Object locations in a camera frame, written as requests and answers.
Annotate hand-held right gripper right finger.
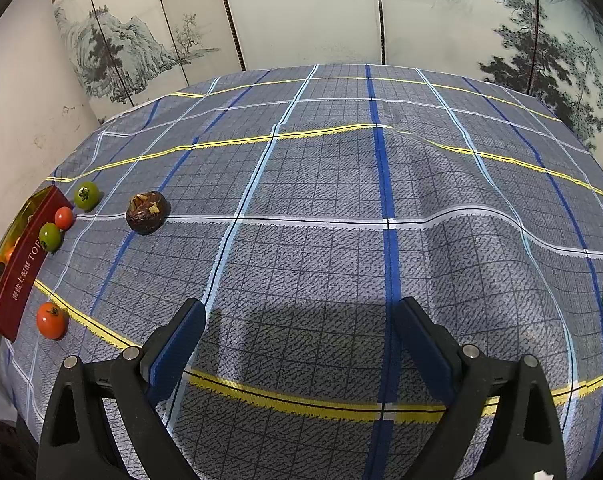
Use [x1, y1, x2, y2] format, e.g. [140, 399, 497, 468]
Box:
[394, 296, 567, 480]

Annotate green tomato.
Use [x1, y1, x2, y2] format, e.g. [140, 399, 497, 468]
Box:
[38, 223, 63, 254]
[74, 181, 101, 211]

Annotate red and gold tin box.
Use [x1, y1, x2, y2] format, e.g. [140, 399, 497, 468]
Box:
[0, 185, 75, 343]

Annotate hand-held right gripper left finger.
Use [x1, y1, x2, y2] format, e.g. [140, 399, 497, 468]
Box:
[36, 297, 207, 480]

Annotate orange-red tomato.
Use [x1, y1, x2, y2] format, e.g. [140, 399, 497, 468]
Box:
[36, 302, 68, 341]

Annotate dark brown mangosteen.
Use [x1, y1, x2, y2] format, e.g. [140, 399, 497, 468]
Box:
[126, 190, 170, 235]

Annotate landscape painted folding screen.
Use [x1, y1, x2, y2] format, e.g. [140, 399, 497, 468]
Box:
[49, 0, 603, 151]

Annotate blue plaid tablecloth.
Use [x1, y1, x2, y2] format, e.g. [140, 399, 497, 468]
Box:
[0, 62, 603, 480]

